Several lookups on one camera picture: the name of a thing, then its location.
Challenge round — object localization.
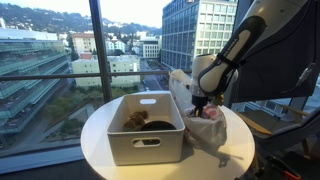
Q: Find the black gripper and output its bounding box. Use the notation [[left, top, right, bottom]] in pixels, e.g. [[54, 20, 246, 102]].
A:
[[192, 96, 208, 115]]

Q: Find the white red plastic bag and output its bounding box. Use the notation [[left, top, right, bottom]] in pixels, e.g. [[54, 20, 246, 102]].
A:
[[169, 69, 227, 151]]

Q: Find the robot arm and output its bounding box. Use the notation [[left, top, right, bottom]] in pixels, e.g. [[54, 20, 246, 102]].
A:
[[190, 0, 308, 116]]

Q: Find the white storage bin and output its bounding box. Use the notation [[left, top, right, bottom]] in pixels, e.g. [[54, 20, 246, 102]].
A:
[[106, 92, 185, 165]]

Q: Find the black round item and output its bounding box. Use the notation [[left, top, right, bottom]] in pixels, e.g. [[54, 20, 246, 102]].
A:
[[141, 121, 176, 131]]

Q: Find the brown cloth item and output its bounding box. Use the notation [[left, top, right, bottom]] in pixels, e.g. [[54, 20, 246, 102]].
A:
[[123, 111, 149, 131]]

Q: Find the round white table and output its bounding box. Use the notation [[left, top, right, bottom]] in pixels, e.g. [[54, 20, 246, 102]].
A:
[[81, 91, 255, 180]]

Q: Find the grey chair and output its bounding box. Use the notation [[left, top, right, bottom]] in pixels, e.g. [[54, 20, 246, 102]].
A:
[[237, 106, 320, 167]]

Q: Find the orange black tool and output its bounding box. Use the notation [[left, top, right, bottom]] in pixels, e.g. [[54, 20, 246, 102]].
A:
[[262, 156, 302, 180]]

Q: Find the window mullion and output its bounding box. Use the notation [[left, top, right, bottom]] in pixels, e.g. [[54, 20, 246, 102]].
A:
[[89, 0, 112, 103]]

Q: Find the horizontal window railing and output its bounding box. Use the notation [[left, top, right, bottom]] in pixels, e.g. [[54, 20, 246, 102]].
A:
[[0, 70, 173, 81]]

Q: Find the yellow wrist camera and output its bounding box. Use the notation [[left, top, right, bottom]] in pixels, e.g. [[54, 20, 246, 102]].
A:
[[211, 94, 224, 106]]

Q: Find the dark wall panel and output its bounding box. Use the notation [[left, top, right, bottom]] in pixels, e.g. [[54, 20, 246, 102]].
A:
[[232, 0, 320, 103]]

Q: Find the black cable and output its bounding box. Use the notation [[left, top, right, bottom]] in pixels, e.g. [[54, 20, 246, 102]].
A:
[[281, 63, 318, 95]]

